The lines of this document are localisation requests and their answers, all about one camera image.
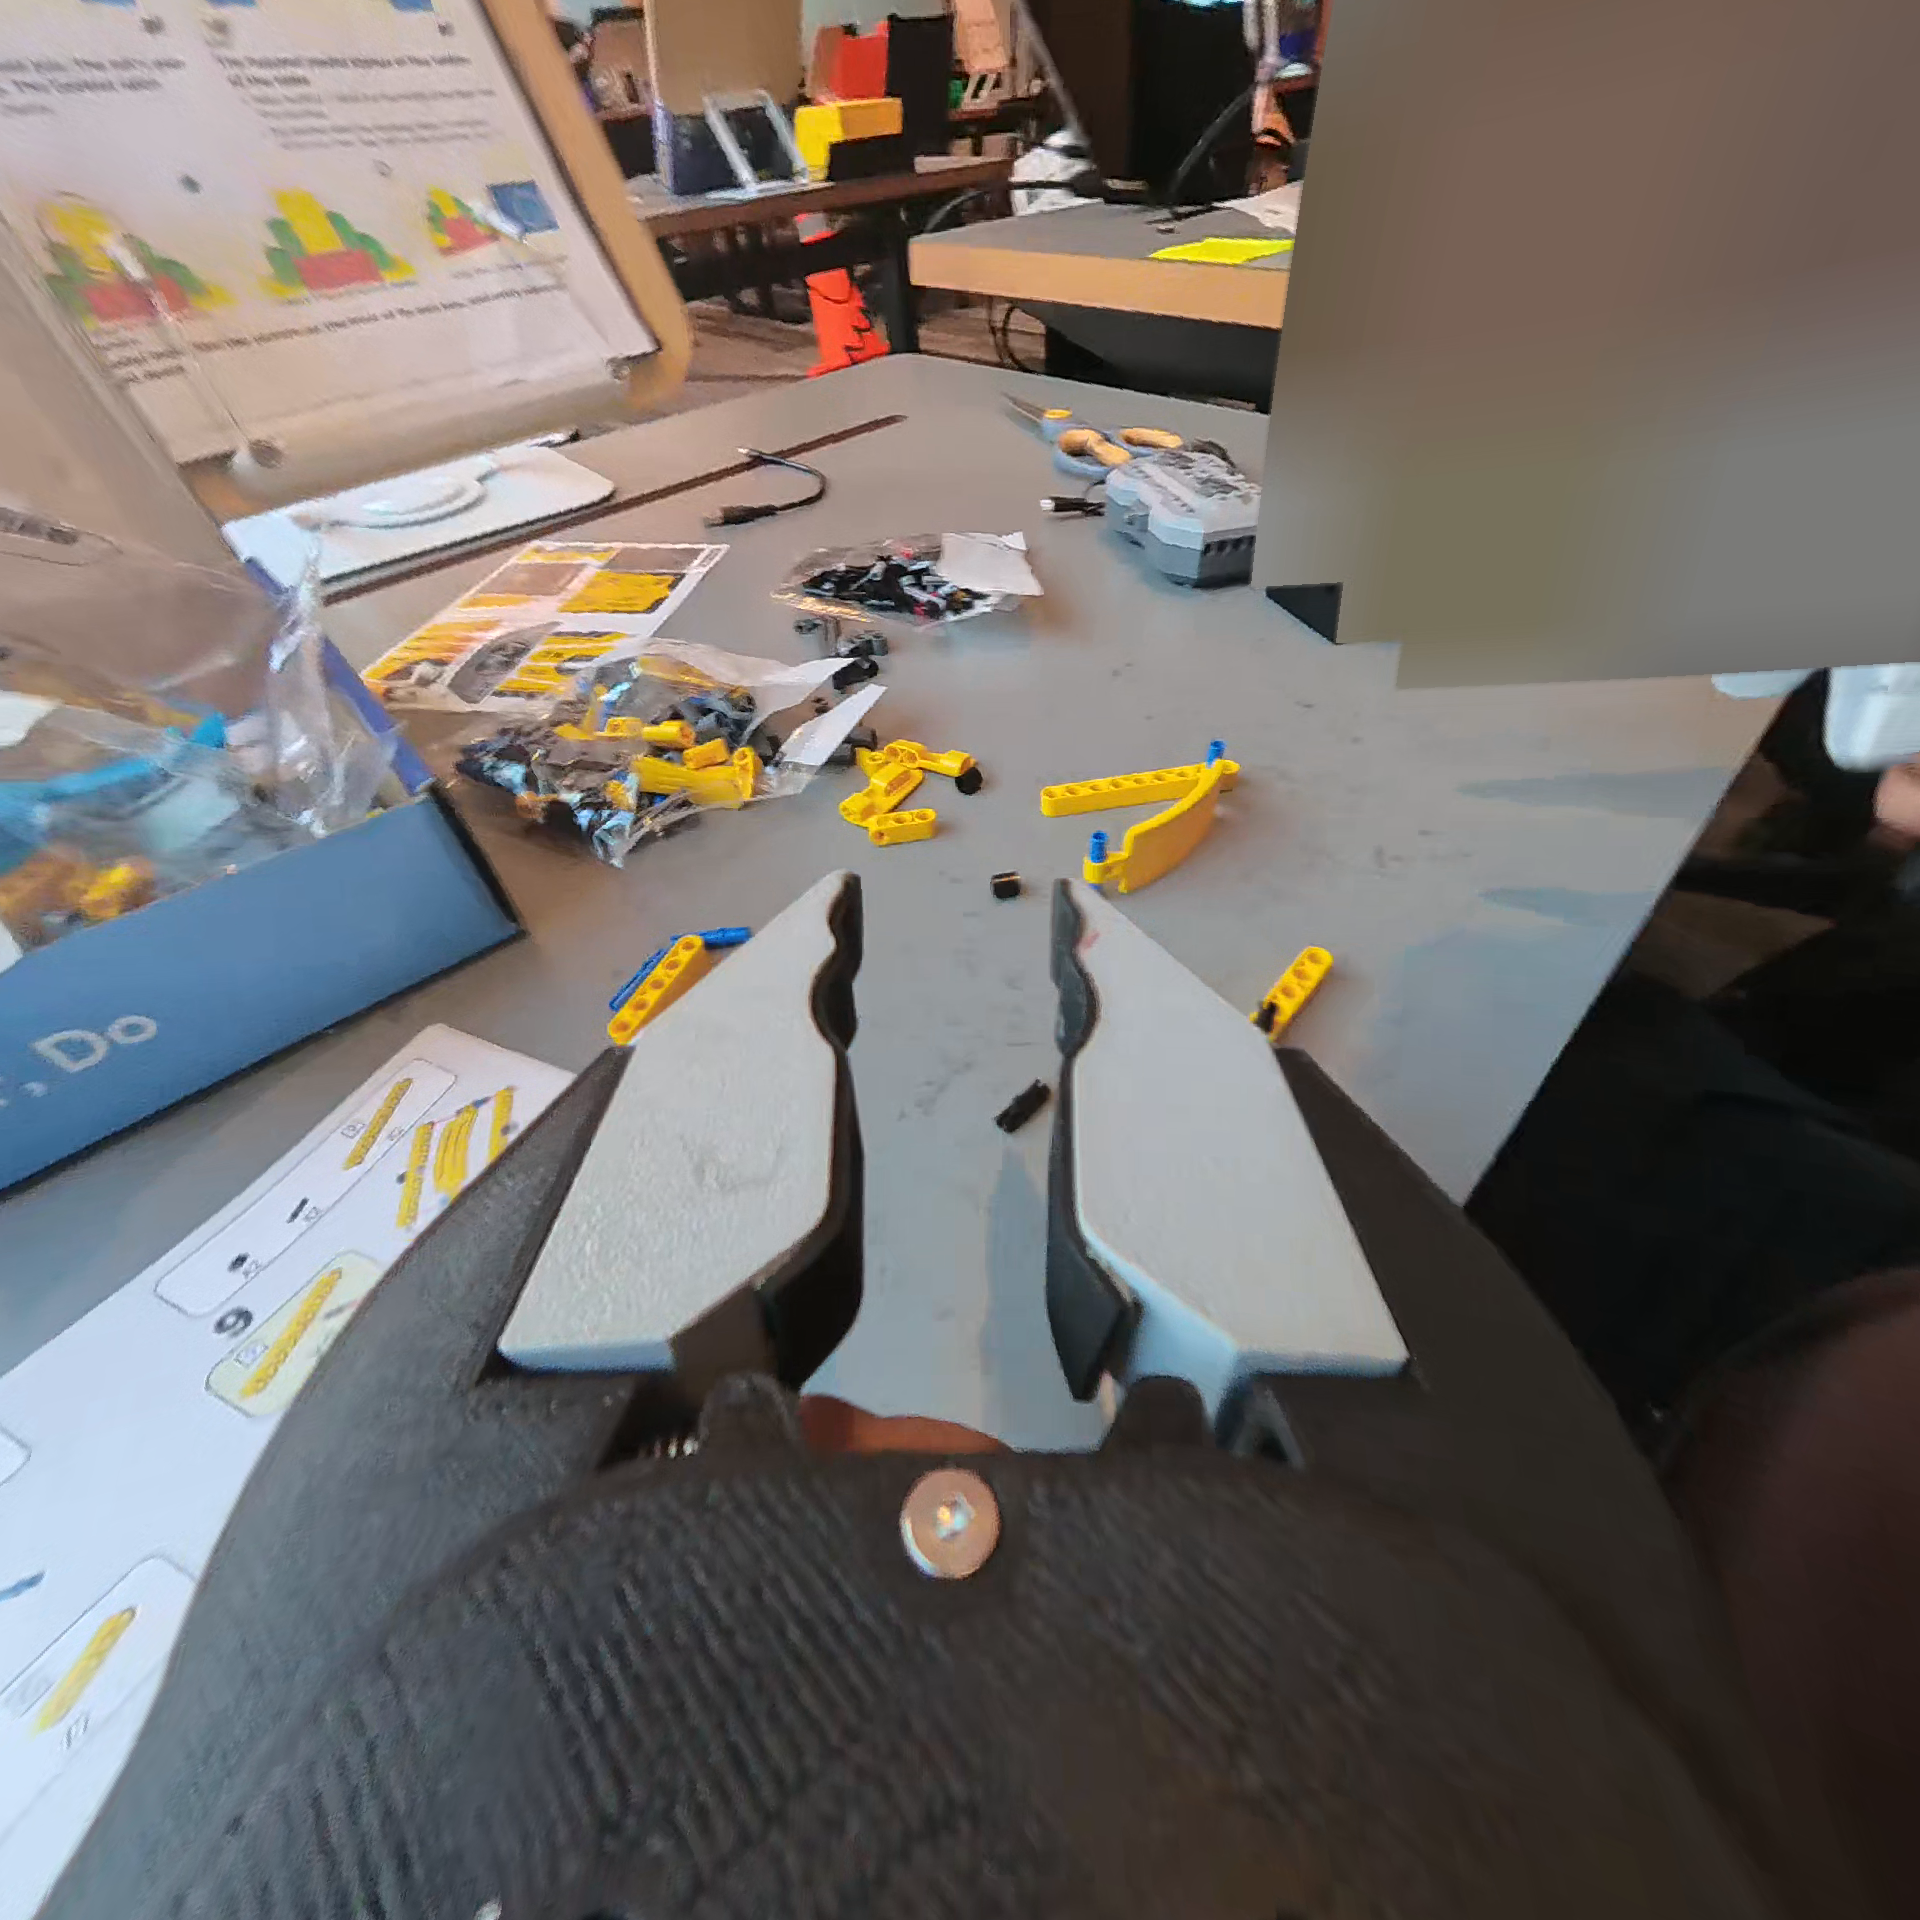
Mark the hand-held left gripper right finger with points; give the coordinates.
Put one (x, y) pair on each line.
(1214, 1200)

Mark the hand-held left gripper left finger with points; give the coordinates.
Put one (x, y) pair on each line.
(704, 1172)

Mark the long yellow holed beam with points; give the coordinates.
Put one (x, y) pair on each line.
(1300, 984)
(1126, 792)

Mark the yellow curved panel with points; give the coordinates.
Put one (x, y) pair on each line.
(1172, 832)

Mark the grey desk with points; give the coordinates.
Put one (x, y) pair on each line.
(1350, 901)

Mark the wooden background desk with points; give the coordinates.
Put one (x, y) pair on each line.
(1096, 264)

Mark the short thick yellow beam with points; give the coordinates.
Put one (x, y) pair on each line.
(656, 991)

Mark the small yellow three-hole beam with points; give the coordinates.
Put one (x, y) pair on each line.
(902, 827)

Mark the yellow angled panel piece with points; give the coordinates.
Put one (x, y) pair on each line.
(881, 792)

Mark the clear bag yellow connectors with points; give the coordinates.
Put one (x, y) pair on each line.
(645, 751)

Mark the blue cardboard kit box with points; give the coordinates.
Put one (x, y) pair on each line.
(225, 960)

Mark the loose black connector pieces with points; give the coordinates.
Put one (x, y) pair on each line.
(839, 648)

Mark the white instruction booklet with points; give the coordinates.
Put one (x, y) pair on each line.
(182, 1349)

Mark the yellow black sticker sheet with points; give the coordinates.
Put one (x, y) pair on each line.
(556, 616)

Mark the clear bag black parts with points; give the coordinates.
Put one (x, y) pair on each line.
(916, 580)

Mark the grey robot hub block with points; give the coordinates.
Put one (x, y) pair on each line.
(1184, 511)

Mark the flat grey stand base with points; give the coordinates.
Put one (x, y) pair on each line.
(436, 504)

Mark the blue robot part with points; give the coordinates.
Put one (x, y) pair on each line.
(89, 796)

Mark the person's torso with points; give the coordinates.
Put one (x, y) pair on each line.
(1830, 1575)

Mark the clear printed plastic bag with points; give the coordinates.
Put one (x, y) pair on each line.
(149, 661)

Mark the small grey orange tool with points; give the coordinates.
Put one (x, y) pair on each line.
(1110, 443)

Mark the orange plastic item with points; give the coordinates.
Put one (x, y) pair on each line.
(844, 323)

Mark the yellow paper sheet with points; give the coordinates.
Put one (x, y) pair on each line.
(1223, 251)

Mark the tan sign board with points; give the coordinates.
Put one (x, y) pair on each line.
(599, 149)

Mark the yellow foam block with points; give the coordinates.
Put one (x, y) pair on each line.
(849, 128)

